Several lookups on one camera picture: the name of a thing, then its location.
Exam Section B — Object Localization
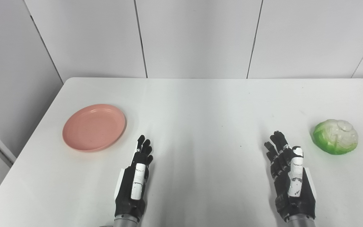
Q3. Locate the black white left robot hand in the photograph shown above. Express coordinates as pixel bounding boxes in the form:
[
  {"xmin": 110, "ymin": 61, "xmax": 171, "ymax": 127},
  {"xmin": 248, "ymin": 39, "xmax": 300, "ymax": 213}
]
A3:
[{"xmin": 115, "ymin": 135, "xmax": 153, "ymax": 223}]

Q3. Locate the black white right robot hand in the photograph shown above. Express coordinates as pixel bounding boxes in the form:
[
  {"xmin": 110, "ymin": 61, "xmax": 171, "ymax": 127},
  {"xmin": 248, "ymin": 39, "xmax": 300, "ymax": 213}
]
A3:
[{"xmin": 264, "ymin": 131, "xmax": 317, "ymax": 221}]

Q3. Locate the green white cabbage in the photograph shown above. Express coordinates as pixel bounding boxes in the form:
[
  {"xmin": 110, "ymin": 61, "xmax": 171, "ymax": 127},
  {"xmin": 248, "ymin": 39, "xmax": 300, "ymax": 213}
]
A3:
[{"xmin": 313, "ymin": 119, "xmax": 359, "ymax": 155}]

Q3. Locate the pink round plate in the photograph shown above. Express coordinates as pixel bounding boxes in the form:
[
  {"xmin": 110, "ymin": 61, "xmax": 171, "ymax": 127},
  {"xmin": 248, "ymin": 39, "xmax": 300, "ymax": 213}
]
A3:
[{"xmin": 62, "ymin": 104, "xmax": 127, "ymax": 153}]

